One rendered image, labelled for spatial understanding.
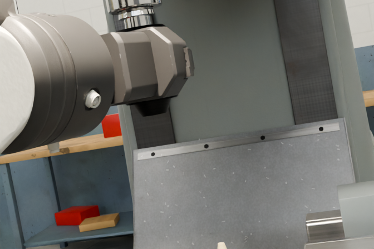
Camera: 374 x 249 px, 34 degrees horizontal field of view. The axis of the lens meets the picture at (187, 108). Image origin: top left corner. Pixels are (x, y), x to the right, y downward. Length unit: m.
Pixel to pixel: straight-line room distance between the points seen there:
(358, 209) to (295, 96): 0.40
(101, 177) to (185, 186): 4.27
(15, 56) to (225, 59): 0.59
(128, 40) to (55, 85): 0.09
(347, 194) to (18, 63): 0.29
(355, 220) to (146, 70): 0.20
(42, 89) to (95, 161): 4.79
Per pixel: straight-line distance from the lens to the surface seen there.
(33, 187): 5.43
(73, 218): 4.90
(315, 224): 0.56
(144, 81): 0.45
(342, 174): 0.86
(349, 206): 0.50
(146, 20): 0.53
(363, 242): 0.49
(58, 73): 0.37
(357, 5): 4.73
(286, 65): 0.88
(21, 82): 0.33
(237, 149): 0.89
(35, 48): 0.37
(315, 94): 0.88
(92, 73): 0.40
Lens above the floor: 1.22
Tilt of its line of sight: 3 degrees down
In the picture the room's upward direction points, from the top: 10 degrees counter-clockwise
